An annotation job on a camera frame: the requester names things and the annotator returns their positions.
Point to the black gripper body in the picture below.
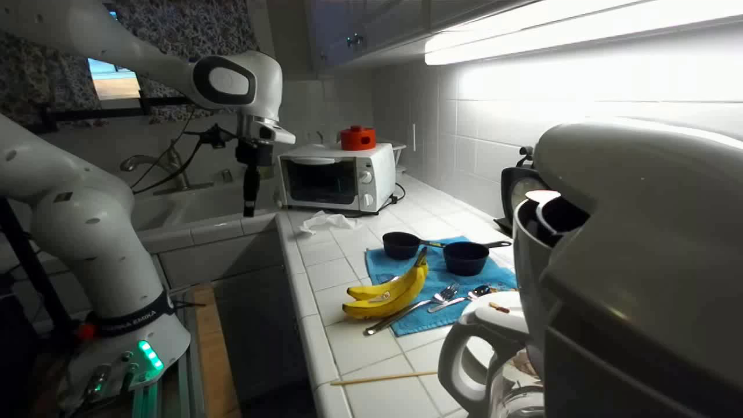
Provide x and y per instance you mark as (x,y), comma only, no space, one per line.
(251,153)

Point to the yellow banana bunch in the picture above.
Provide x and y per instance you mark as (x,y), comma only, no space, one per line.
(391,298)

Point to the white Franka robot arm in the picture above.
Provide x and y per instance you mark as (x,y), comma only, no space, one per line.
(76,224)

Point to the white round plate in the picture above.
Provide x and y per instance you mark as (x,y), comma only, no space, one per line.
(495,318)

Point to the crumpled white paper towel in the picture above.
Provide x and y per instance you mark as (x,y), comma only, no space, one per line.
(326,224)

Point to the red pot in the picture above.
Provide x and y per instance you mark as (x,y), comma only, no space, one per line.
(357,139)

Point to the white toaster oven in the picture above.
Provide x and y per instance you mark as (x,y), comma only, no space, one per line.
(362,178)

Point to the bright monitor screen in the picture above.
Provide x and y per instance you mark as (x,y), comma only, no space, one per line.
(115,80)

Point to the small black bowl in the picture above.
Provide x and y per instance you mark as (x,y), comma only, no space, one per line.
(400,248)

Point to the black mounting rod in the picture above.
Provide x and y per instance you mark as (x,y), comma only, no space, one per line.
(101,111)

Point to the dark upper cabinet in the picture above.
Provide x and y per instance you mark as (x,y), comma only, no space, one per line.
(371,26)

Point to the silver spoon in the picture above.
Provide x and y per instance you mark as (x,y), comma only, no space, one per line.
(395,318)

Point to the blue cloth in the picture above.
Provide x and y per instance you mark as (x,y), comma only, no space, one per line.
(452,282)

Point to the silver fork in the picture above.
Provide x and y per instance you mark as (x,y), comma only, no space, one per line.
(444,298)

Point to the large black bowl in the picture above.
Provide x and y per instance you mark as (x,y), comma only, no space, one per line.
(465,258)

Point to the thin wooden stick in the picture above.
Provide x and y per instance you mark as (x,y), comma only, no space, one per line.
(385,379)

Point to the black stand leg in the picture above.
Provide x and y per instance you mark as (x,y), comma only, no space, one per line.
(26,263)

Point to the small silver utensil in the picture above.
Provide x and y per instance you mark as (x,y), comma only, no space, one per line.
(479,291)

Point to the brown food bits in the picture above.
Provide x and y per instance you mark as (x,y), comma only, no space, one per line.
(499,307)

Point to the under-cabinet light strip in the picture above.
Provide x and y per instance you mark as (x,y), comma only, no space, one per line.
(572,26)

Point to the large grey coffee maker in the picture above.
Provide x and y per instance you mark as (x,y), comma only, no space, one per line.
(657,263)

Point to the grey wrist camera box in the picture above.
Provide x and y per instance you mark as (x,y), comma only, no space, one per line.
(271,133)

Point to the white wall outlet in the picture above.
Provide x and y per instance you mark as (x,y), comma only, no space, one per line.
(414,139)

